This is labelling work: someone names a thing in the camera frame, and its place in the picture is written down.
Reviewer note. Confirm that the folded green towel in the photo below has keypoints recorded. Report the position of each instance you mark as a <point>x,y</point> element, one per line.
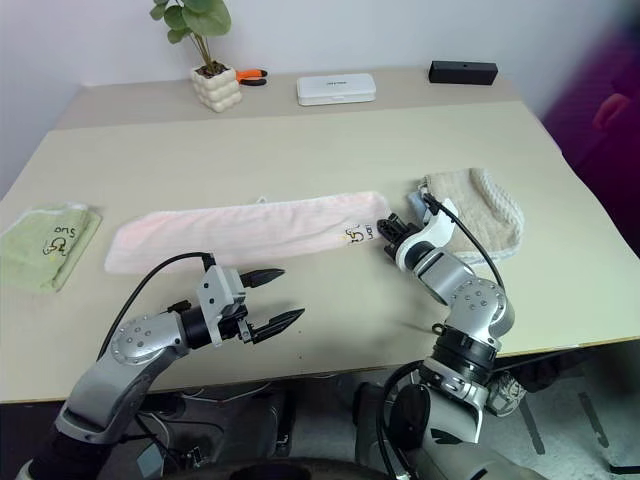
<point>45,245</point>

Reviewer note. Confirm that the beige towel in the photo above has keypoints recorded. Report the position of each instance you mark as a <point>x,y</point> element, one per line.
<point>480,210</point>

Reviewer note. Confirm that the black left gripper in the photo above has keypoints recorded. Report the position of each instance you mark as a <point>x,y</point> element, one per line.
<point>232,322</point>

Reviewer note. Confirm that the black rectangular box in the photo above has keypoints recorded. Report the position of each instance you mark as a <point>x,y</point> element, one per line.
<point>462,72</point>

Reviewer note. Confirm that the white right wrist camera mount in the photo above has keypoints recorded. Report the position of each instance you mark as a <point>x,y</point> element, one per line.
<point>436,227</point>

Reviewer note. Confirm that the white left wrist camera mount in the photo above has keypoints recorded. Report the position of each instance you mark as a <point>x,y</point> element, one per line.
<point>216,287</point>

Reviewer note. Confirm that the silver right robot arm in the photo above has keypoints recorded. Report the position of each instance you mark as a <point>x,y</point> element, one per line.
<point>475,305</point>

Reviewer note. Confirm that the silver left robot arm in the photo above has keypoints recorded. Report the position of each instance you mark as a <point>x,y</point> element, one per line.
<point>125,345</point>

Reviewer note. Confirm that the white bubble plant pot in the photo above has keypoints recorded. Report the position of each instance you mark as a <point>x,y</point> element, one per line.
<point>216,90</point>

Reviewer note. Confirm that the white flat case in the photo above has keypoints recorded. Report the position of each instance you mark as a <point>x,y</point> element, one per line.
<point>336,90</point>

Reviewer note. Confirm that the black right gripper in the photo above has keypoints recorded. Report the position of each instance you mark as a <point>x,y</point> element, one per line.
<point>402,230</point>

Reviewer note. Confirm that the green leafy plant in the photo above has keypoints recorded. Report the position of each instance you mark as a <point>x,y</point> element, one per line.
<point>192,15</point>

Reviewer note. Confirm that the blurred pinkish red object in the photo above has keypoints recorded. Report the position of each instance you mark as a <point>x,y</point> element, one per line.
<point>611,110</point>

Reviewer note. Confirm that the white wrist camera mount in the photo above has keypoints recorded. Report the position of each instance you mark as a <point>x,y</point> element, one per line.
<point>436,227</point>
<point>216,287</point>

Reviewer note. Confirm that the long pink towel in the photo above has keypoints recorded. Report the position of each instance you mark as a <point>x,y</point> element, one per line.
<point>240,230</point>

